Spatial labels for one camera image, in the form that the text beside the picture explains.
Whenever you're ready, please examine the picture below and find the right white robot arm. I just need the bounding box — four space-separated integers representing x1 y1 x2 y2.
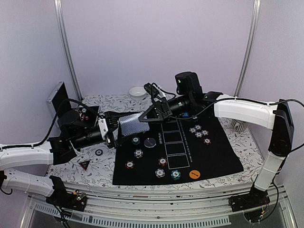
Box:
136 70 294 198

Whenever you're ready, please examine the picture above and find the right aluminium frame post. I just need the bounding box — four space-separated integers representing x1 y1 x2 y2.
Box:
234 0 261 97

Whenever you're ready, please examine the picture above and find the black triangular marker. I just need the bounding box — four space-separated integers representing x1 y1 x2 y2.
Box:
78 160 90 171

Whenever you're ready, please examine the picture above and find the white ceramic bowl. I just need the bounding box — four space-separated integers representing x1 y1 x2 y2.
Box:
128 86 147 100

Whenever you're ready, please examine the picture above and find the white ribbed cup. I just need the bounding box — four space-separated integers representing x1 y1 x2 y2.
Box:
231 119 248 132

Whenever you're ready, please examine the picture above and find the black poker mat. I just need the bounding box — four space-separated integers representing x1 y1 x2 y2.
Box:
113 114 244 186

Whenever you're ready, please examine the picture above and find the silver poker chip case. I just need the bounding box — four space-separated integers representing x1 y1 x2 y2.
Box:
47 82 100 124

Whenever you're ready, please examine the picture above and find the green poker chip stack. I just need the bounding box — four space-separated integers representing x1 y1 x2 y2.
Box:
95 150 103 156

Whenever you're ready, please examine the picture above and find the red chip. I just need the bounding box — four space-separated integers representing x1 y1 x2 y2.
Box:
203 138 211 145
158 158 167 167
125 161 135 170

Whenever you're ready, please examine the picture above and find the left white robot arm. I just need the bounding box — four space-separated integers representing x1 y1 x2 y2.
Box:
0 110 118 206

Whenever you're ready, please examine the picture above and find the white chip cluster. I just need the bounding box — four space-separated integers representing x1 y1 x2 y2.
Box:
195 132 202 138
195 125 202 131
201 130 209 136

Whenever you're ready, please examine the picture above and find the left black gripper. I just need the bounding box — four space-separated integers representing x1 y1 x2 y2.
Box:
72 111 137 150

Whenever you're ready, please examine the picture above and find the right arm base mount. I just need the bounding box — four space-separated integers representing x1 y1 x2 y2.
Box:
228 187 270 212

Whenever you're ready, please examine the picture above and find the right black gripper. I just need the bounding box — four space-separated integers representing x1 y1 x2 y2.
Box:
139 94 193 124

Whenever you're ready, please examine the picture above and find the blue card deck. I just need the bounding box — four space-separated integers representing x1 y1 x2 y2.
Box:
117 112 150 139

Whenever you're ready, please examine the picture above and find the orange big blind button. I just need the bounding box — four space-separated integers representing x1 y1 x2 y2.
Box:
189 170 200 180

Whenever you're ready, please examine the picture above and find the clear dealer button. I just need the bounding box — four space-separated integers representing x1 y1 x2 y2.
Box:
144 137 157 149

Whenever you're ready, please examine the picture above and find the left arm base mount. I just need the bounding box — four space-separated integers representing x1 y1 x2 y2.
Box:
46 190 87 212

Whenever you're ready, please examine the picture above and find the left aluminium frame post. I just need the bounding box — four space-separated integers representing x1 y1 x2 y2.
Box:
54 0 83 101

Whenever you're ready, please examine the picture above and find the aluminium frame post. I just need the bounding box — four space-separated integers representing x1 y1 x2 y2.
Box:
54 0 83 101
234 0 261 97

